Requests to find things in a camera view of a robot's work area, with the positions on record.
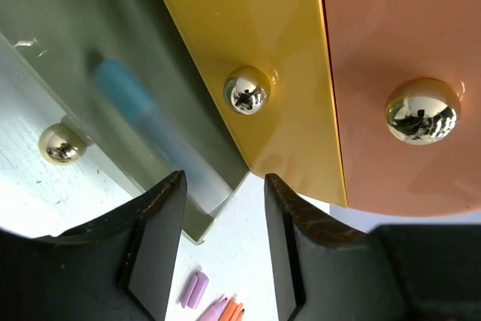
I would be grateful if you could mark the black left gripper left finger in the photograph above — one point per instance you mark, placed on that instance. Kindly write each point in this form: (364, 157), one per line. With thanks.
(118, 266)

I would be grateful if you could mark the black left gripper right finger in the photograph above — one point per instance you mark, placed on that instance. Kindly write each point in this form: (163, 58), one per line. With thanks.
(324, 269)

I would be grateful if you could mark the purple highlighter cap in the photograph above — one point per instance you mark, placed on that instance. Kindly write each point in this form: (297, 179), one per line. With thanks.
(194, 290)

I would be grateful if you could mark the purple highlighter body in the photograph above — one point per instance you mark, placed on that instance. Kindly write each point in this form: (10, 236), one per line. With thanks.
(214, 312)

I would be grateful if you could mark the light blue highlighter body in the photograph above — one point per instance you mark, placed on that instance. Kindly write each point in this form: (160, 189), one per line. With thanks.
(138, 108)

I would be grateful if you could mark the grey-green bottom drawer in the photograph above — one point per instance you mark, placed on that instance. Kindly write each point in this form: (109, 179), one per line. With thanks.
(67, 154)

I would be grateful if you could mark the orange top drawer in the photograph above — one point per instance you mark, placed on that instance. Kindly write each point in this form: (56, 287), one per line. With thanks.
(375, 47)

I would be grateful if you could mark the yellow drawer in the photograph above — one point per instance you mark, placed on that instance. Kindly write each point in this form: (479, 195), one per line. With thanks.
(294, 134)

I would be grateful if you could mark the orange highlighter cap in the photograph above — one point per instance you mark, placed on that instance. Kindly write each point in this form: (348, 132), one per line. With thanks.
(232, 309)

